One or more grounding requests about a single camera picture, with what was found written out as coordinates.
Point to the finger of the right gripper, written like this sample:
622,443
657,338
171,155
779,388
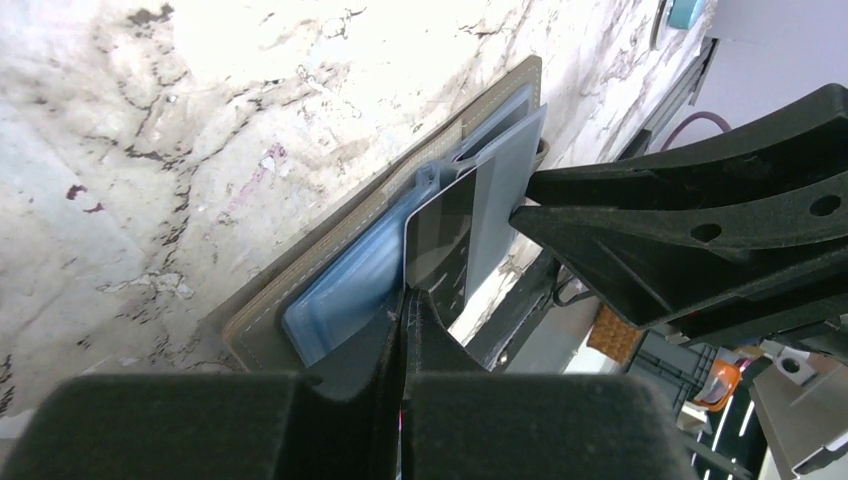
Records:
796,146
720,274

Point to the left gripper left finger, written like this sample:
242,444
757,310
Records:
338,419

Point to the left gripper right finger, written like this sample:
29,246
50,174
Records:
461,421

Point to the grey leather card holder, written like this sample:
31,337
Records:
344,273

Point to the glossy black credit card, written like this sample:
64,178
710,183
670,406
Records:
437,242

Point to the woven basket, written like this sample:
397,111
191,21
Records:
613,337

